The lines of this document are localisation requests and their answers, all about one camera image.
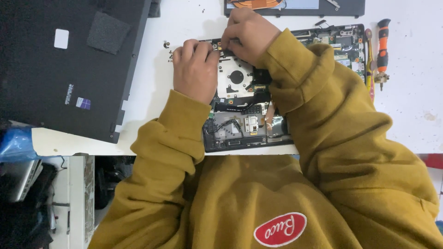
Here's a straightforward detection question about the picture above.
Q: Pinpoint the blue plastic bag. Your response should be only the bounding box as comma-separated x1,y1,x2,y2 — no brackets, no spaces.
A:
0,127,39,164

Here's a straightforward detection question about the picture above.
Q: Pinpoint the group of small screws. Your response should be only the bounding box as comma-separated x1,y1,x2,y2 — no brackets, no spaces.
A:
163,40,174,63

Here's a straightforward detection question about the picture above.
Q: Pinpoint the white cabinet panel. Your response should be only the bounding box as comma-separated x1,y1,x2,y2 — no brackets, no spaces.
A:
67,156,96,249

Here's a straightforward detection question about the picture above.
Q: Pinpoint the laptop base with motherboard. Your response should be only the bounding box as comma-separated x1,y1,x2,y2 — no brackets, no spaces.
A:
202,24,367,153

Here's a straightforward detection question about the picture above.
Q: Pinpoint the dark grey foam piece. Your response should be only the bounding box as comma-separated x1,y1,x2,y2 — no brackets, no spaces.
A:
148,0,162,18

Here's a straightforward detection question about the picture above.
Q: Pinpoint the person's right hand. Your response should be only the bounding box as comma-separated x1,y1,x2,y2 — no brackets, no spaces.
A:
221,8,282,67

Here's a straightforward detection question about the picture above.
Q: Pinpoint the mustard sweatshirt with red patch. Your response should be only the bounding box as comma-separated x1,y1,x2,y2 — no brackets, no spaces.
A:
87,154,443,249

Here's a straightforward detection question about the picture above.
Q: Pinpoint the black bag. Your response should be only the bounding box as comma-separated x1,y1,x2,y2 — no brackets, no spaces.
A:
0,163,59,249

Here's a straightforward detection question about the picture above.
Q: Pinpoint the yellow handled tool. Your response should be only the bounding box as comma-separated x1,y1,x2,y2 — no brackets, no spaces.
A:
364,28,377,103

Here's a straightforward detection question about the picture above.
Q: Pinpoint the black laptop bottom cover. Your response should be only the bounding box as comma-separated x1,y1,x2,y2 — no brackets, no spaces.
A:
0,0,153,144

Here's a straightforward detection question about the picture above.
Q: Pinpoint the orange and black screwdriver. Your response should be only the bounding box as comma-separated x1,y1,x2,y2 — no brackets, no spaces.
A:
373,18,392,91

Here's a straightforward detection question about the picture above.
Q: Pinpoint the person's left hand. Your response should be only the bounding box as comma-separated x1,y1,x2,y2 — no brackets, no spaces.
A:
172,39,221,105

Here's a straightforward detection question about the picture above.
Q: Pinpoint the red object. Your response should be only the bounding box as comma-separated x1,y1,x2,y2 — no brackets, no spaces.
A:
418,154,443,170

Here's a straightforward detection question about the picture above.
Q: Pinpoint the black laptop panel with copper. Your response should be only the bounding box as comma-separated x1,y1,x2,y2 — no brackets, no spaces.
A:
224,0,366,19

